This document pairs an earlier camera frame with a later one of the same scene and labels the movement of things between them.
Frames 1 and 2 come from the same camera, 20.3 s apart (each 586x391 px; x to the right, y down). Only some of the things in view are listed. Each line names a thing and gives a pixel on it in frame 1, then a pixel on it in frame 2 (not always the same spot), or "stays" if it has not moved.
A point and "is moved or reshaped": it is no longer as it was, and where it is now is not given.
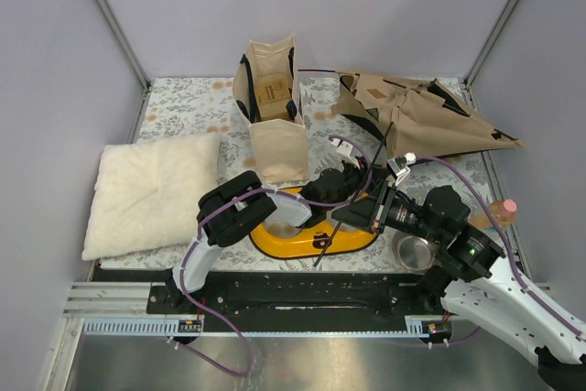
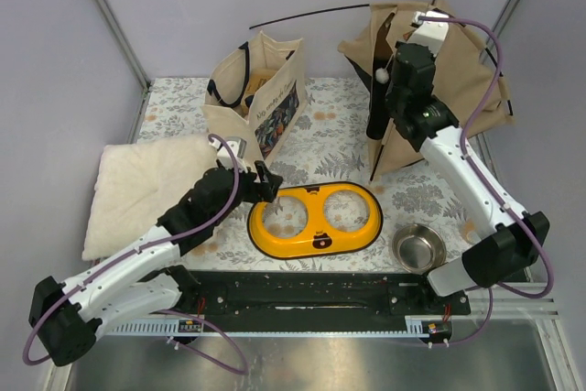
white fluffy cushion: (148, 196) stays
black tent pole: (311, 70) to (306, 13)
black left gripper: (363, 163) to (266, 190)
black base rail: (306, 301) stays
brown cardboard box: (273, 93) to (256, 78)
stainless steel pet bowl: (414, 252) stays
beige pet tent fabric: (419, 118) is moved or reshaped
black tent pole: (352, 197) to (486, 48)
